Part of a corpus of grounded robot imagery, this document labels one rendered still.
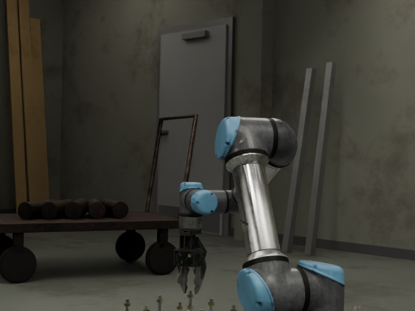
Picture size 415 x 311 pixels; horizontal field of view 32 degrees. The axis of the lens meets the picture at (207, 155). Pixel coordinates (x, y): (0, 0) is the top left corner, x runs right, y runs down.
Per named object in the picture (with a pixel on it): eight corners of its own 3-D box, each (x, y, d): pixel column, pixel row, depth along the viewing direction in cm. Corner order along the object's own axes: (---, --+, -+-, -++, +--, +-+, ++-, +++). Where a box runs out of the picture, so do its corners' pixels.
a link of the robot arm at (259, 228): (314, 307, 169) (273, 108, 192) (256, 311, 164) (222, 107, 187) (293, 321, 179) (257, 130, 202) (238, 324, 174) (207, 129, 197)
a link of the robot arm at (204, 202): (229, 190, 222) (217, 188, 232) (195, 190, 218) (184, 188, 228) (229, 215, 222) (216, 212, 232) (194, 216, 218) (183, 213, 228)
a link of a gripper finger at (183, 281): (171, 293, 232) (175, 265, 232) (178, 290, 238) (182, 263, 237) (180, 295, 231) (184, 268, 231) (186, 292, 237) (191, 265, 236)
